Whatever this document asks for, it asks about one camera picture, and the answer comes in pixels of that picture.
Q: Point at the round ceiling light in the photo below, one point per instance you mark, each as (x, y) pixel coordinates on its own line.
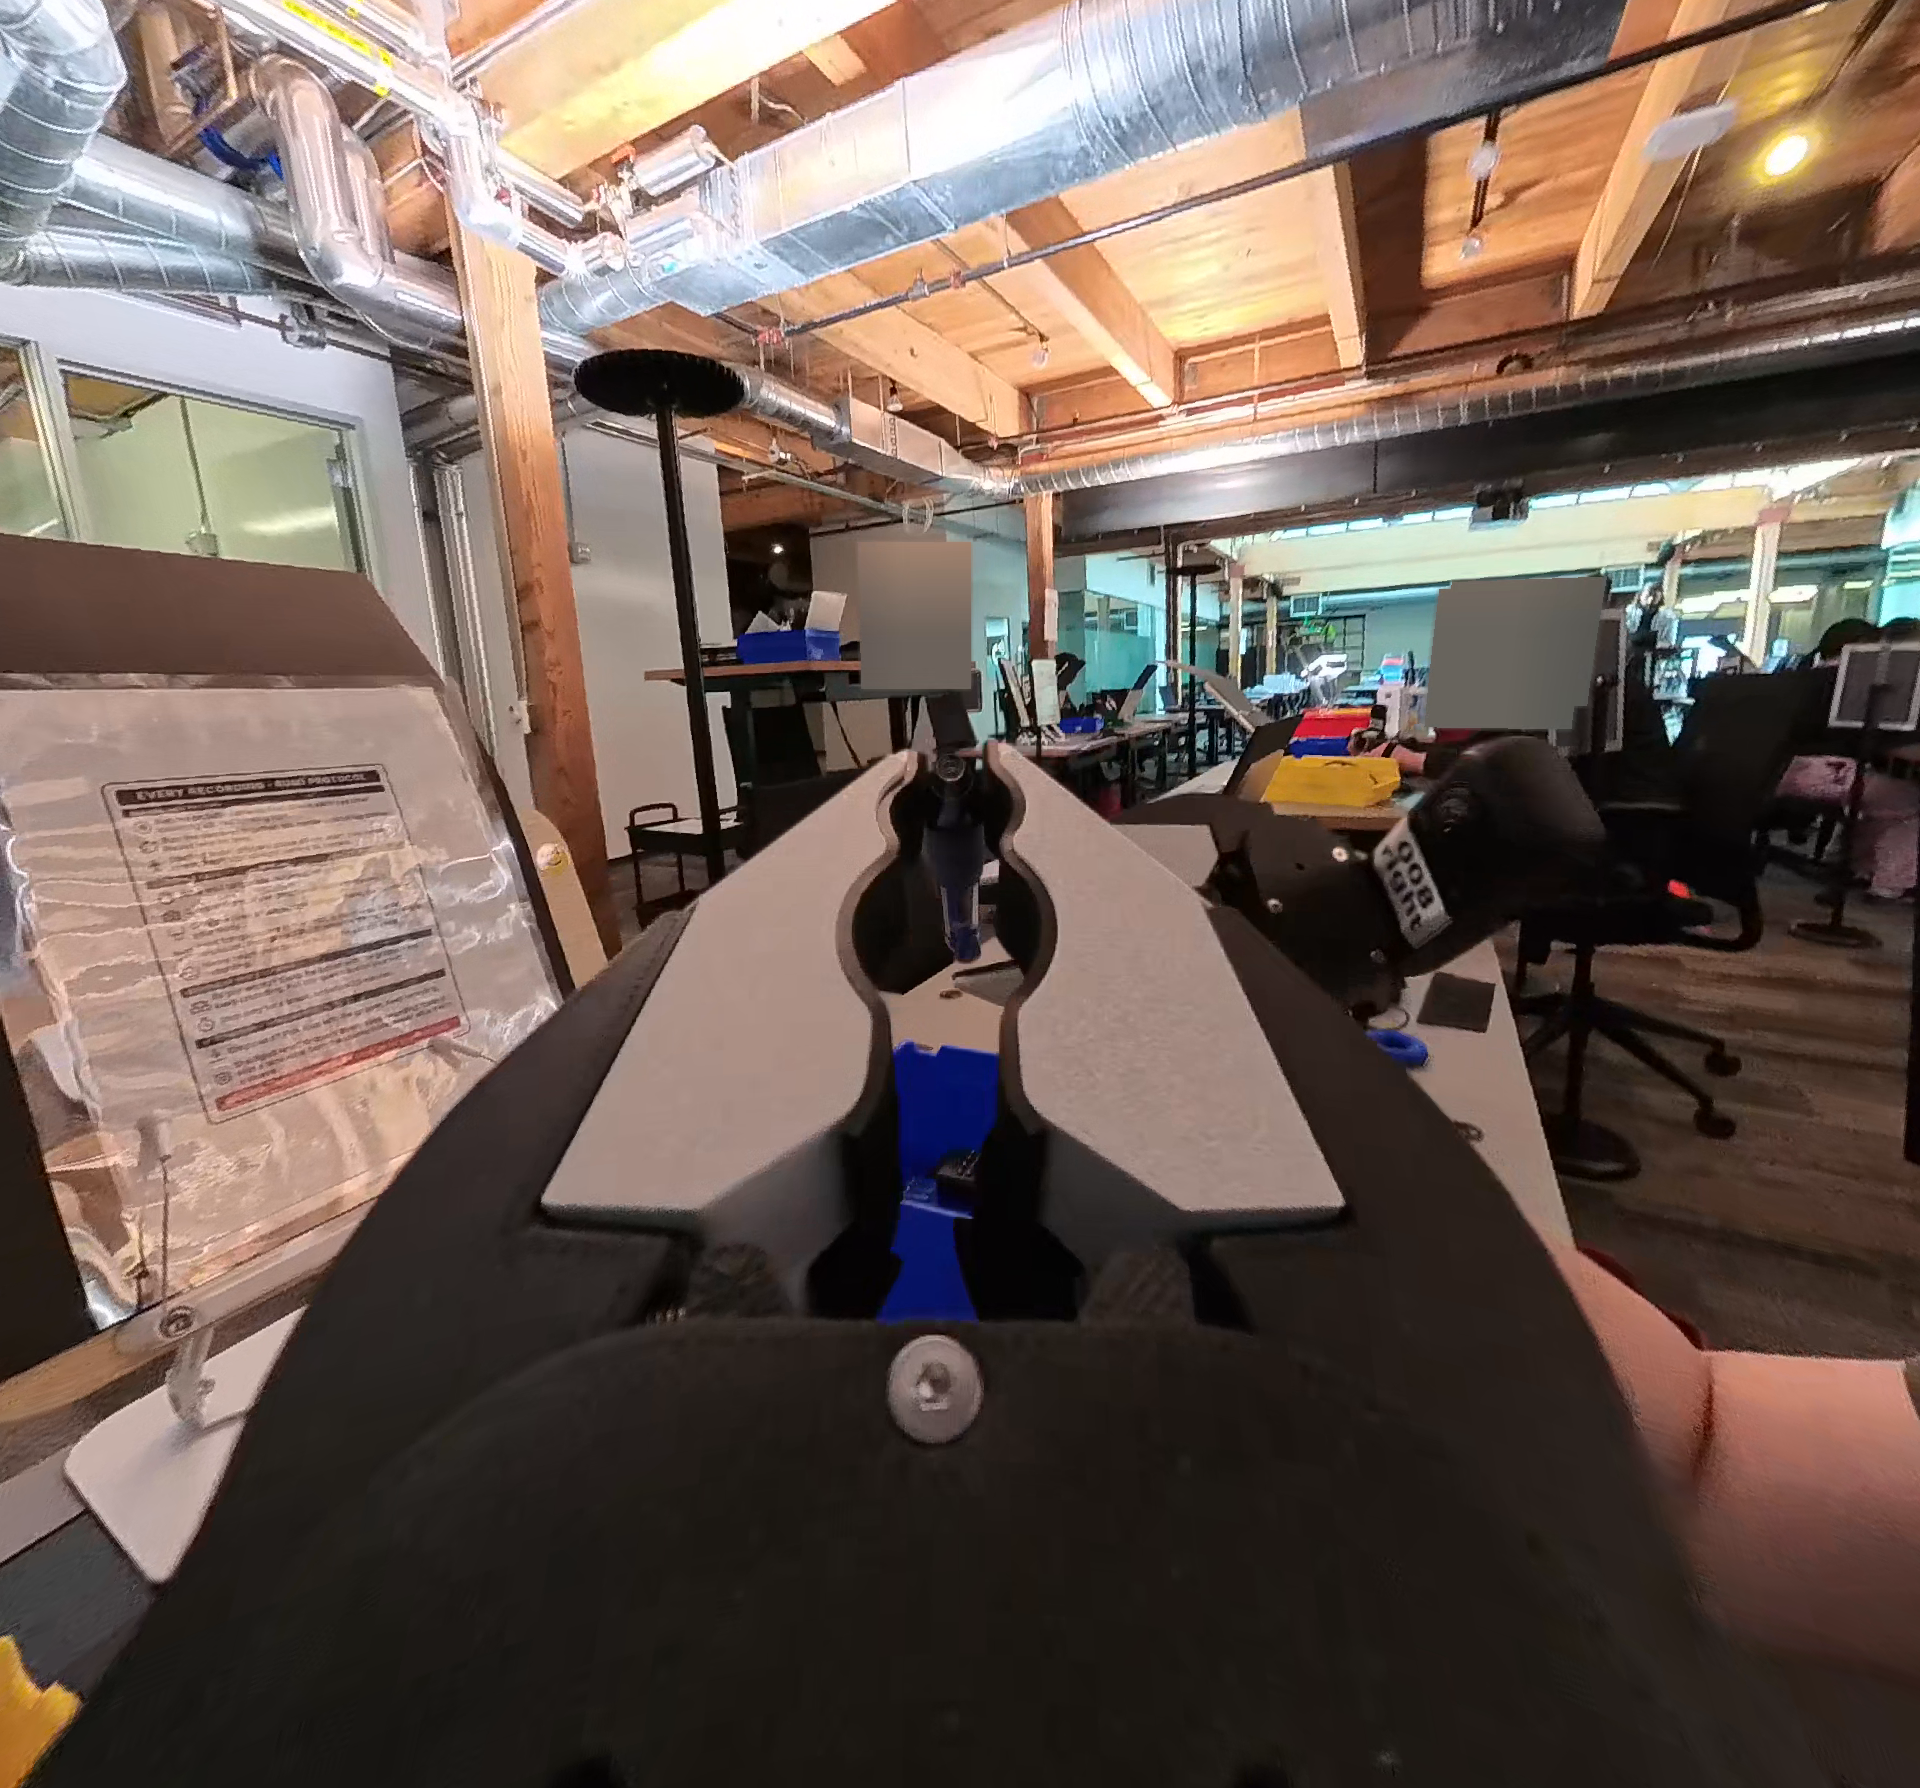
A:
(1784, 153)

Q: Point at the black floor lamp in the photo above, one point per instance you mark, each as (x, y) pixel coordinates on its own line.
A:
(661, 382)

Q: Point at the blue plastic bin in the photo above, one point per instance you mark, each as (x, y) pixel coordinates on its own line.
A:
(945, 1098)

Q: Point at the blue pen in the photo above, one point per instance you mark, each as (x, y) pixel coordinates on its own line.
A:
(957, 873)

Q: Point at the black fabric chair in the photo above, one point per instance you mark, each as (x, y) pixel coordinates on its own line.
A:
(794, 813)

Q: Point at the yellow plastic bin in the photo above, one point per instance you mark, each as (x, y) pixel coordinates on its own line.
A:
(30, 1712)

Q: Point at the instruction sheet sign stand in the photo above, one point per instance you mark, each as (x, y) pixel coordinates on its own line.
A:
(270, 918)

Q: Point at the wooden support post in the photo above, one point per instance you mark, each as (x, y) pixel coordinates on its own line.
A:
(524, 542)

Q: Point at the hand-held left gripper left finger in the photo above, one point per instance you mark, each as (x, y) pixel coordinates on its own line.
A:
(720, 1052)

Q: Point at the silver air duct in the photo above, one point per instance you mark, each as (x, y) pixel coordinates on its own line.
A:
(1201, 62)

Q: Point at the black office chair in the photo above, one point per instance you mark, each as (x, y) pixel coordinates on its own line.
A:
(1664, 829)

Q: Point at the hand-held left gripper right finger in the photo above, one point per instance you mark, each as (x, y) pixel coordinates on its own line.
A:
(1170, 1052)

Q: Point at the blue tape roll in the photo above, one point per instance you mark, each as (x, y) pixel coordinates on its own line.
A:
(1398, 1049)

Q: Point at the person's right forearm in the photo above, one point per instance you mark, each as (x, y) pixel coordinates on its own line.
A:
(1770, 1488)

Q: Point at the black metal cart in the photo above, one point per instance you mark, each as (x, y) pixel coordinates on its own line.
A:
(675, 858)

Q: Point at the wooden standing desk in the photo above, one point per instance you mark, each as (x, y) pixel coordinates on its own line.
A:
(751, 674)

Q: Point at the small yellow storage bin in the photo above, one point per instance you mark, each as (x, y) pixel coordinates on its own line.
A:
(1329, 781)

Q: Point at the small blue storage bin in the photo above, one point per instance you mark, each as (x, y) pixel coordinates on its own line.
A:
(788, 647)

